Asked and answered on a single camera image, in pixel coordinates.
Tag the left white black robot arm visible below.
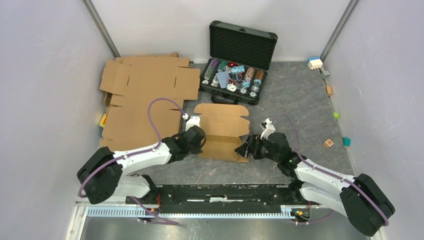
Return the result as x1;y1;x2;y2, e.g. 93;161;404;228
76;125;206;205

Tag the blue white toy block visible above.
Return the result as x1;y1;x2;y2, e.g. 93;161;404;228
307;56;323;70

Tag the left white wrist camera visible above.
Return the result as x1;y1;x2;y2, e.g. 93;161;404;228
182;113;201;132

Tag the black poker chip case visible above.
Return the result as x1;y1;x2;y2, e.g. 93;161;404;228
199;20;278;105

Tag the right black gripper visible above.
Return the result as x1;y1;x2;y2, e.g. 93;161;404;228
234;133;281;164

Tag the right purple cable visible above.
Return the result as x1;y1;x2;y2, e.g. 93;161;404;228
268;114;390;227

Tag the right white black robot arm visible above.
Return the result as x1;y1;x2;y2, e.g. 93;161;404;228
234;132;396;237

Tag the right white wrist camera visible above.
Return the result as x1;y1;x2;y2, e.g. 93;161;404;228
260;118;276;140

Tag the wooden letter H block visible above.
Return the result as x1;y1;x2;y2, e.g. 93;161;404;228
322;139;334;149

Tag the stack of cardboard blanks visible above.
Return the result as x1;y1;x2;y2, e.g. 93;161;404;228
99;53;201;151

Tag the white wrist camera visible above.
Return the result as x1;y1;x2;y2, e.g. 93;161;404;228
182;113;201;132
260;118;276;140

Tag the yellow orange block at left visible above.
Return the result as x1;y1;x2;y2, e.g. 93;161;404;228
99;113;107;128

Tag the purple cable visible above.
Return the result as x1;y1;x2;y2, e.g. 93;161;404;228
77;97;188;227
268;114;390;227

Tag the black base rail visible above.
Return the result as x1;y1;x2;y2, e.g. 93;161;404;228
139;184;310;214

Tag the grey small block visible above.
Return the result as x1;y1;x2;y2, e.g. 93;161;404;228
320;70;331;79

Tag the teal small block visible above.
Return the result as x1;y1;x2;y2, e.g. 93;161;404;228
342;136;351;148

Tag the orange small block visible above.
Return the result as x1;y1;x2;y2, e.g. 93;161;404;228
326;85;333;96

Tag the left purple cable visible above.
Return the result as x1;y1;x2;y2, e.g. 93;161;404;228
77;97;188;227

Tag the brown cardboard box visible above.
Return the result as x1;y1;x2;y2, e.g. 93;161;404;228
194;103;250;163

